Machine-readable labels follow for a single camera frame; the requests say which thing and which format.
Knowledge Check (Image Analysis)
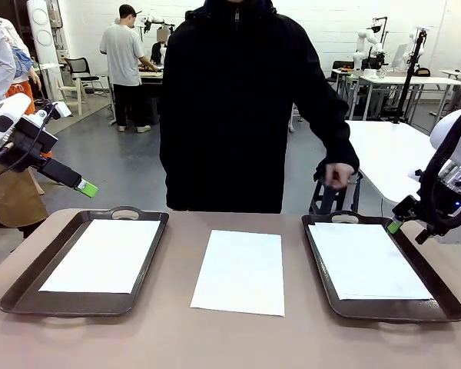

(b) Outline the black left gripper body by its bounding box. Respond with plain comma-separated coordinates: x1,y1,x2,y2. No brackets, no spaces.
2,117,58,172

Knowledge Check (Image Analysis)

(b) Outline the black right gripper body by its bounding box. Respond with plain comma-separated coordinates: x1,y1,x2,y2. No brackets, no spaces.
420,180,461,231

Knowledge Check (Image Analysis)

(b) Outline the white A4 sheet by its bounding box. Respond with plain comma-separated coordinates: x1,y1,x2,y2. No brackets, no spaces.
38,218,161,295
307,224,436,302
313,221,433,301

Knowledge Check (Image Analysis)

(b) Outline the person's left hand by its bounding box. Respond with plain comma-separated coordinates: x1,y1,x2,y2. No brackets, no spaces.
324,162,354,190

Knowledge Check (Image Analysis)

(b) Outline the brown cardboard box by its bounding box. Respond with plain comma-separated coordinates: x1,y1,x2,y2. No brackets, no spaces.
0,155,49,228

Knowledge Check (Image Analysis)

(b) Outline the large white table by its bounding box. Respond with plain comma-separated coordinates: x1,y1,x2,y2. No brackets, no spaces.
345,119,446,203

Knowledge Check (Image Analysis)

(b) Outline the white wooden chair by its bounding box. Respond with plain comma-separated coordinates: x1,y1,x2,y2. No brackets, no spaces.
57,75,89,116

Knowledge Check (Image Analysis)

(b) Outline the black step stool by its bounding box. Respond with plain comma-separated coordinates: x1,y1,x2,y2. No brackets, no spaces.
309,172,364,215

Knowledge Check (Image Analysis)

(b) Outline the mannequin with orange trousers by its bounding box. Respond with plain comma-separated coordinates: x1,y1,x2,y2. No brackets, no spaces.
0,3,41,116

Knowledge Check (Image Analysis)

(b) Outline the black mesh office chair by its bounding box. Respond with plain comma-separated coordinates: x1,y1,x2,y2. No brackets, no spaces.
64,56,101,93

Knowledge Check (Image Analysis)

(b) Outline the brown plastic tray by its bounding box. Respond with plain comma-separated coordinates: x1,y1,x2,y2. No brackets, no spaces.
301,210,461,323
0,206,170,318

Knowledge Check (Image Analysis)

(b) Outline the white tall air conditioner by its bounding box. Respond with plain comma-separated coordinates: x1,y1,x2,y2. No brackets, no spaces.
25,0,61,66

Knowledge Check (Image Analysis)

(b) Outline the white background desk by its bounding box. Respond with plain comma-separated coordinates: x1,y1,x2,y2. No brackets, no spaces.
359,75,461,120

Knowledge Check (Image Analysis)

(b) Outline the person in grey shirt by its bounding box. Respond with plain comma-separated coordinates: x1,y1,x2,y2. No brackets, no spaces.
99,4,158,134

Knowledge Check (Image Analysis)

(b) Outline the black tripod stand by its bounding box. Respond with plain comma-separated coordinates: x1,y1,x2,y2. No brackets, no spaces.
392,28,427,125

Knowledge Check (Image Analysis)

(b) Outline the seated person in black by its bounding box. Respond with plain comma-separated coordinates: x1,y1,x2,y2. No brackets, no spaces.
150,28,169,65

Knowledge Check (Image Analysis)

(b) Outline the white A4 paper stack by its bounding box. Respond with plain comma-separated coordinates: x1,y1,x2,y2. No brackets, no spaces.
190,229,286,317

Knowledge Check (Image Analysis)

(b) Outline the person in black jacket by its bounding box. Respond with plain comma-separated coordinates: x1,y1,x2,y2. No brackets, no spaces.
159,0,360,214

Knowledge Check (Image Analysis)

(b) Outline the black braided cable sleeve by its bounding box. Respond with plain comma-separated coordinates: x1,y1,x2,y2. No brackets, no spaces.
414,109,461,245

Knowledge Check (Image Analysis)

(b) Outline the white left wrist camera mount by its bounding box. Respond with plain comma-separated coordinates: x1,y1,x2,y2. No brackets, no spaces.
25,100,73,128

